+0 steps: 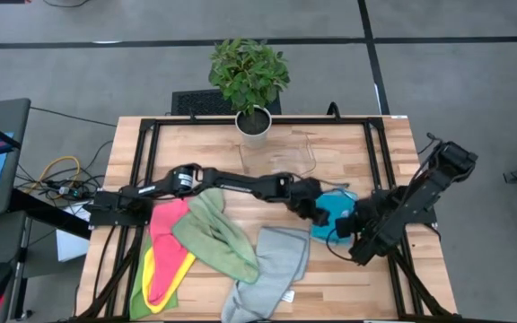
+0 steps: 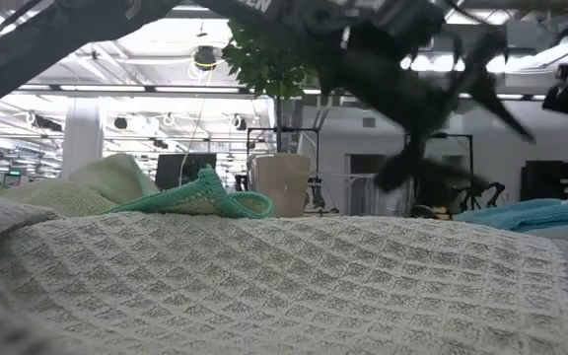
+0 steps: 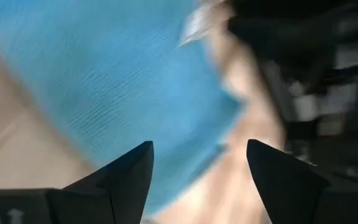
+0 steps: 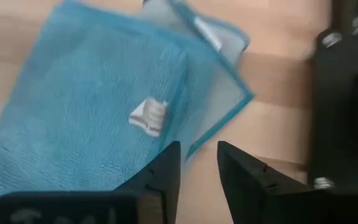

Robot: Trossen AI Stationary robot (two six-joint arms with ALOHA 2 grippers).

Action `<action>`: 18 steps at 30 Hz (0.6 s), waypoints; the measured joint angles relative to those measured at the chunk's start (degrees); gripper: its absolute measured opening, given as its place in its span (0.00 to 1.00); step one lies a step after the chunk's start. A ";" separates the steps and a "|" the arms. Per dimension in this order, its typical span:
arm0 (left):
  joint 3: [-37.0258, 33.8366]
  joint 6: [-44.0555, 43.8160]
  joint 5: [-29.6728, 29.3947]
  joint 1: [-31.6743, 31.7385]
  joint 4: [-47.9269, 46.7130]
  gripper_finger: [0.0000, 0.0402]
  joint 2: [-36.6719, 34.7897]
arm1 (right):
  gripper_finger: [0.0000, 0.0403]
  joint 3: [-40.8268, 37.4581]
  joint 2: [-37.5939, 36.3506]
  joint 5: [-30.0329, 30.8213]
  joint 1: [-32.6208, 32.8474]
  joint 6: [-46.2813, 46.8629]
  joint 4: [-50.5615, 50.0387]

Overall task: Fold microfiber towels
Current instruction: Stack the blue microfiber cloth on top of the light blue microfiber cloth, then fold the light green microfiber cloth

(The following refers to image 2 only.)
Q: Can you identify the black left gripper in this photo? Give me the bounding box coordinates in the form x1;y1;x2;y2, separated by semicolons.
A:
313;0;536;193

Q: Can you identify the bright blue terry towel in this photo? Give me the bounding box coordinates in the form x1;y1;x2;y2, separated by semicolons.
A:
454;197;568;233

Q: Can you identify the grey waffle towel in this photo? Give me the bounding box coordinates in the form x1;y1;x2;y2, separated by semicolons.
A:
0;196;568;355

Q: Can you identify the pale green-edged towel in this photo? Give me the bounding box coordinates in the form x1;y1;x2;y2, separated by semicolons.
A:
0;152;276;221

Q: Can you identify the person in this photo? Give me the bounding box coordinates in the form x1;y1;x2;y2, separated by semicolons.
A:
411;162;446;214

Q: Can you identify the clear plastic bin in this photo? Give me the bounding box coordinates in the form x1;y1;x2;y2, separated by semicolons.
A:
308;171;414;218

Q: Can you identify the black storage cabinet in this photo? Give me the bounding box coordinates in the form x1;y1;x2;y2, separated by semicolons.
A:
520;160;568;202

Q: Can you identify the white plant pot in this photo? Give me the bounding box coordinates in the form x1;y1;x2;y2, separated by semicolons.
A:
248;152;313;219

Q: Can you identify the green leafy plant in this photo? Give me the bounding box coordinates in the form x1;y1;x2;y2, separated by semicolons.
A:
221;17;325;154

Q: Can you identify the black computer monitor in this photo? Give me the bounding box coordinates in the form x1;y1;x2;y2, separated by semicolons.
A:
154;152;218;191

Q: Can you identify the white building column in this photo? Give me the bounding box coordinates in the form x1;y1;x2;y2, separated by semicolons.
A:
60;97;105;178

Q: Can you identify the black background station frame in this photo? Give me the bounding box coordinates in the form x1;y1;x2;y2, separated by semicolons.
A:
403;131;475;208
247;126;320;172

